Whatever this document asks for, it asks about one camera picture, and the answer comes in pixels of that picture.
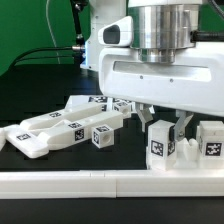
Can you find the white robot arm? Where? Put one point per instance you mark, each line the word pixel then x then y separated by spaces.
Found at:
pixel 153 52

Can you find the white chair seat block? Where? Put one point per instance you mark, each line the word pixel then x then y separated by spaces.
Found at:
pixel 187 154

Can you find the long white chair side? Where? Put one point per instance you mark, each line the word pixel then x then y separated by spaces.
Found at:
pixel 59 137

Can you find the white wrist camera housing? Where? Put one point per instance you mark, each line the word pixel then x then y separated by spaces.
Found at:
pixel 119 33

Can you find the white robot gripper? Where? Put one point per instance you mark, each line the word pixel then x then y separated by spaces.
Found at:
pixel 193 82

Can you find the white marker base plate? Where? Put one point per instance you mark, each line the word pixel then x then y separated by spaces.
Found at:
pixel 107 102

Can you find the white piece at left edge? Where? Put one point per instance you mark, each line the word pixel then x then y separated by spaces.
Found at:
pixel 2 138

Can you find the white U-shaped border frame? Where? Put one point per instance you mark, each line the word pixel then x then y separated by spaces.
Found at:
pixel 111 184

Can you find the small white tagged cube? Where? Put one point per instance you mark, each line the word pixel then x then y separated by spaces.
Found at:
pixel 124 108

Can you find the white cube with hole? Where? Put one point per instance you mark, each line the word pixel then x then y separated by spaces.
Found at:
pixel 102 136

